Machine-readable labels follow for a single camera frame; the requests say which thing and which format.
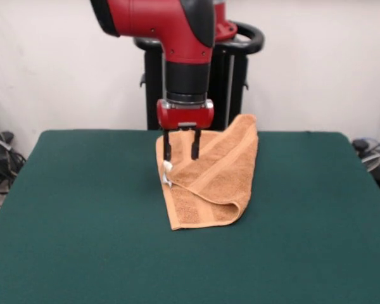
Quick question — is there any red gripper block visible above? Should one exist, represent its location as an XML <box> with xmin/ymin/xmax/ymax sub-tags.
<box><xmin>156</xmin><ymin>98</ymin><xmax>215</xmax><ymax>162</ymax></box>

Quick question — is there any tan terry towel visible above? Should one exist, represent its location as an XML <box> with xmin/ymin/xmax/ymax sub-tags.
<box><xmin>155</xmin><ymin>113</ymin><xmax>260</xmax><ymax>231</ymax></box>

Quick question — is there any dark green table cloth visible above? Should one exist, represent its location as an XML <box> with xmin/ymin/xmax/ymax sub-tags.
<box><xmin>0</xmin><ymin>129</ymin><xmax>380</xmax><ymax>304</ymax></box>

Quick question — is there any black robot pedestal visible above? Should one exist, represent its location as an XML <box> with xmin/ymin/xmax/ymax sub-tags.
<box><xmin>134</xmin><ymin>20</ymin><xmax>266</xmax><ymax>131</ymax></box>

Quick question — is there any black cable tangle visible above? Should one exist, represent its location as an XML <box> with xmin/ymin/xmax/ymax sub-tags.
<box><xmin>0</xmin><ymin>131</ymin><xmax>28</xmax><ymax>194</ymax></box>

